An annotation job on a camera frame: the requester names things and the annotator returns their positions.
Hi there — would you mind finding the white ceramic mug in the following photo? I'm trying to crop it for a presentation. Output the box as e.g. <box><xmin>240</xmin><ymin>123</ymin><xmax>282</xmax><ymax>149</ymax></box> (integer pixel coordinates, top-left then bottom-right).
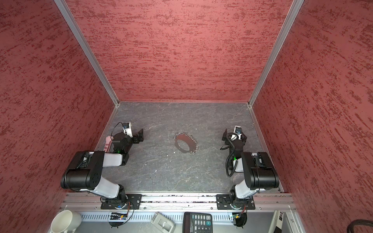
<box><xmin>51</xmin><ymin>210</ymin><xmax>83</xmax><ymax>233</ymax></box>

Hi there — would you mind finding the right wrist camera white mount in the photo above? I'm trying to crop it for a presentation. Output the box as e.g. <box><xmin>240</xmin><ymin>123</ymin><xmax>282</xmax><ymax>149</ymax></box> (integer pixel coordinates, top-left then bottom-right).
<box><xmin>234</xmin><ymin>126</ymin><xmax>242</xmax><ymax>135</ymax></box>

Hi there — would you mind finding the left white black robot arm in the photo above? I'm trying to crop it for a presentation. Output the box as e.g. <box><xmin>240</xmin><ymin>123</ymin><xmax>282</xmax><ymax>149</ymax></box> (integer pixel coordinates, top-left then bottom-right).
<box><xmin>61</xmin><ymin>129</ymin><xmax>144</xmax><ymax>210</ymax></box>

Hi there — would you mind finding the grey plastic device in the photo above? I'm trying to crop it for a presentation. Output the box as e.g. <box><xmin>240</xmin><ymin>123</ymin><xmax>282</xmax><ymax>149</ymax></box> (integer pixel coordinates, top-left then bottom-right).
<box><xmin>151</xmin><ymin>212</ymin><xmax>176</xmax><ymax>233</ymax></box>

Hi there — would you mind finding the black desk calculator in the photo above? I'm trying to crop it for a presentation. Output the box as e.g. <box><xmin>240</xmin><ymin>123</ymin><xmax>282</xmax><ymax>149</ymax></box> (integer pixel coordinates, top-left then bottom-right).
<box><xmin>182</xmin><ymin>212</ymin><xmax>213</xmax><ymax>233</ymax></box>

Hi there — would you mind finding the black cable loop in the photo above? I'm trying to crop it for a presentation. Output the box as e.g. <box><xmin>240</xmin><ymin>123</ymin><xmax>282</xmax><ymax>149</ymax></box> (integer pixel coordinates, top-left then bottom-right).
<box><xmin>346</xmin><ymin>219</ymin><xmax>373</xmax><ymax>233</ymax></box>

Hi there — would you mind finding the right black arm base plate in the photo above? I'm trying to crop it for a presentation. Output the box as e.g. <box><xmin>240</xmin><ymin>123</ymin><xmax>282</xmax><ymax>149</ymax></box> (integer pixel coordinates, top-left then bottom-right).
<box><xmin>216</xmin><ymin>194</ymin><xmax>255</xmax><ymax>211</ymax></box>

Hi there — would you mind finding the white box with label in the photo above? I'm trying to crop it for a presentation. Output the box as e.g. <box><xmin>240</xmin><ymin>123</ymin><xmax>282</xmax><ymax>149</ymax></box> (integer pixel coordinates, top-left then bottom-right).
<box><xmin>268</xmin><ymin>210</ymin><xmax>284</xmax><ymax>233</ymax></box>

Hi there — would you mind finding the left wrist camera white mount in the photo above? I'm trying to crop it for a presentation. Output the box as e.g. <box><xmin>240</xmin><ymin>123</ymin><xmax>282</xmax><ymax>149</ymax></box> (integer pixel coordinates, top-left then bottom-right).
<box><xmin>122</xmin><ymin>122</ymin><xmax>133</xmax><ymax>138</ymax></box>

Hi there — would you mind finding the pink paw back scratcher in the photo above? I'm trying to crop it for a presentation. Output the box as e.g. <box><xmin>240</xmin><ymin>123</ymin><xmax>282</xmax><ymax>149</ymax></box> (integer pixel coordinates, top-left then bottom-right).
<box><xmin>104</xmin><ymin>136</ymin><xmax>112</xmax><ymax>153</ymax></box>

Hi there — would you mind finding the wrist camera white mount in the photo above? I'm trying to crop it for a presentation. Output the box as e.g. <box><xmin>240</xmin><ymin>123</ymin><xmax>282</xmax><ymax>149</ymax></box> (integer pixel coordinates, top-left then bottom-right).
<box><xmin>122</xmin><ymin>122</ymin><xmax>133</xmax><ymax>138</ymax></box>
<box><xmin>234</xmin><ymin>126</ymin><xmax>242</xmax><ymax>135</ymax></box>

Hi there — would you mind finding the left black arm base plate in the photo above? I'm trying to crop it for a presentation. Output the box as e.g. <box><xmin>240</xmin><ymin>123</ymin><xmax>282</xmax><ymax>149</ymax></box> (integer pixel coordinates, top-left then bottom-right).
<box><xmin>101</xmin><ymin>194</ymin><xmax>142</xmax><ymax>211</ymax></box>

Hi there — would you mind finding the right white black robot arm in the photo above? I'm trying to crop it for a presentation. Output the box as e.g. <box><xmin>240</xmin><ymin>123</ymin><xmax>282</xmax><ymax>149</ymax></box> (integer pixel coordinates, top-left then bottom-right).
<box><xmin>217</xmin><ymin>126</ymin><xmax>280</xmax><ymax>210</ymax></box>

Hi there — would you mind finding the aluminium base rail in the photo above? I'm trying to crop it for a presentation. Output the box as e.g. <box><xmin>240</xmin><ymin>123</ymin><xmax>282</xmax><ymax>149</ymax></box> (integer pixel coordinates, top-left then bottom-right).
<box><xmin>59</xmin><ymin>192</ymin><xmax>297</xmax><ymax>212</ymax></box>

